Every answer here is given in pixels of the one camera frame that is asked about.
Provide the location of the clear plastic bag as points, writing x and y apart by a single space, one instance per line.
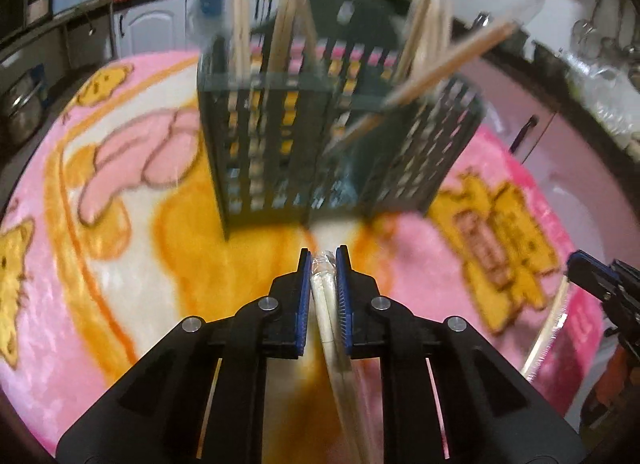
600 87

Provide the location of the pink printed blanket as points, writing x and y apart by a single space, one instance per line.
125 244

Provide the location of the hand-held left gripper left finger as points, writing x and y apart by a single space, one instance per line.
301 304

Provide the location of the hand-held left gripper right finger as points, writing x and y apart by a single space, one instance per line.
342 304

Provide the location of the dark plastic utensil holder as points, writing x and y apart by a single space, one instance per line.
270 154

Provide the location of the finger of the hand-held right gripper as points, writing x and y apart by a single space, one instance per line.
587 271

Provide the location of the person's right hand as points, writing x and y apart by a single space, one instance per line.
610 384

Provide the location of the hanging metal ladle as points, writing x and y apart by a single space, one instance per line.
585 27
627 39

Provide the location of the wooden chopsticks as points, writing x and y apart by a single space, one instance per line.
325 304
285 19
241 19
306 4
550 324
450 62
430 24

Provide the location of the metal cooking pot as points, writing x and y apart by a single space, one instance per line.
20 104

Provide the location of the white kitchen cabinets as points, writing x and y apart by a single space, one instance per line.
145 29

